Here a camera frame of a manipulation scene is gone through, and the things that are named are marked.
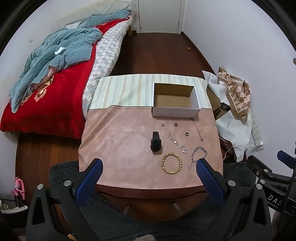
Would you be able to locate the dark grey shaggy rug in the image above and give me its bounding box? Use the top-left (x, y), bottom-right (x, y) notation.
top-left (50, 160), bottom-right (257, 241)

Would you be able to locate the dark wooden table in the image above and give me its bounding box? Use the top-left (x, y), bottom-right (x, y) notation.
top-left (96, 184), bottom-right (208, 223)

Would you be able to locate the pink suede table cloth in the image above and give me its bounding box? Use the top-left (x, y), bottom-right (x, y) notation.
top-left (79, 105), bottom-right (224, 189)

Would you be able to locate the checked mattress cover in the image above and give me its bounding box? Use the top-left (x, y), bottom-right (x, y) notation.
top-left (82, 16), bottom-right (133, 118)

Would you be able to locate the teal quilt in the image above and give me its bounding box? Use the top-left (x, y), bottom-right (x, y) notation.
top-left (9, 9), bottom-right (131, 114)

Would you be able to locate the pink toy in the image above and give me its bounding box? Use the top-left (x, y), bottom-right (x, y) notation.
top-left (14, 177), bottom-right (26, 202)

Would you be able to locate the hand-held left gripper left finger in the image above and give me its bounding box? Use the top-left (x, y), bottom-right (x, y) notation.
top-left (26, 158), bottom-right (104, 241)

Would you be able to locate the thin chain necklace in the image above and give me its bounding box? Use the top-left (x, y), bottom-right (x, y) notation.
top-left (191, 118), bottom-right (204, 141)

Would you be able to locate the white shoe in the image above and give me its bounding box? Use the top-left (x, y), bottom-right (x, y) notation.
top-left (0, 199), bottom-right (28, 212)

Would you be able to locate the striped pale green cloth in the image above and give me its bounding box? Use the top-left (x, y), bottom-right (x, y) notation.
top-left (89, 74), bottom-right (212, 110)

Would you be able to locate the white cardboard box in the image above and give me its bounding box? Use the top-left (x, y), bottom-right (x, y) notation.
top-left (151, 83), bottom-right (201, 118)

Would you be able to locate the white wall outlet strip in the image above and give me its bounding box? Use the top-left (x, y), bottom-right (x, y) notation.
top-left (250, 111), bottom-right (264, 151)

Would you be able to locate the white charging cable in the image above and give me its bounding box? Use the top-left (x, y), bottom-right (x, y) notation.
top-left (222, 141), bottom-right (264, 160)

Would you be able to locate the wooden bead bracelet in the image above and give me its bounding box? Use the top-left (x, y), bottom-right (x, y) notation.
top-left (161, 152), bottom-right (183, 176)

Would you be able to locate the light wooden bed frame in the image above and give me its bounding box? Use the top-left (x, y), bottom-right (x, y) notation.
top-left (126, 13), bottom-right (137, 36)

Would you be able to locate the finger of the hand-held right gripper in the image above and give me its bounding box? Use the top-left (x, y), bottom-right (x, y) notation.
top-left (277, 150), bottom-right (296, 166)
top-left (247, 155), bottom-right (273, 173)

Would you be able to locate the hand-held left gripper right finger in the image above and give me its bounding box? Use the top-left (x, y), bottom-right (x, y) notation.
top-left (195, 158), bottom-right (272, 241)

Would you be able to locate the white door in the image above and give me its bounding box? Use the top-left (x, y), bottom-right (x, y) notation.
top-left (137, 0), bottom-right (186, 34)

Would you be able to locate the silver chain bracelet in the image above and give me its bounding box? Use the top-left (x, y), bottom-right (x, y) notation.
top-left (187, 146), bottom-right (208, 170)

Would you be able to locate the beige quilted bedding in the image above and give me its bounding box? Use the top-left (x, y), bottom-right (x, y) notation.
top-left (65, 0), bottom-right (130, 26)

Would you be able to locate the bed with red blanket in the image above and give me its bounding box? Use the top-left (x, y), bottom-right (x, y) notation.
top-left (0, 19), bottom-right (130, 139)

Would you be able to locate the brown cardboard box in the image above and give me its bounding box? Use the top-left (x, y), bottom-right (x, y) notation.
top-left (206, 87), bottom-right (232, 121)

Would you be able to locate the black smart watch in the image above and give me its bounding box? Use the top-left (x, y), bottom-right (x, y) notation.
top-left (150, 131), bottom-right (163, 153)

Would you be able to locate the thin silver disc bracelet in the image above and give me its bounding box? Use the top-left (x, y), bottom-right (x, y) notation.
top-left (167, 133), bottom-right (188, 155)

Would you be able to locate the beige patterned cloth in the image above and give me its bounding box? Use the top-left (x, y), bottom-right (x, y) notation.
top-left (217, 67), bottom-right (251, 120)

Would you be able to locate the black cable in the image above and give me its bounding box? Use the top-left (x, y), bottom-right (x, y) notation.
top-left (279, 141), bottom-right (296, 241)

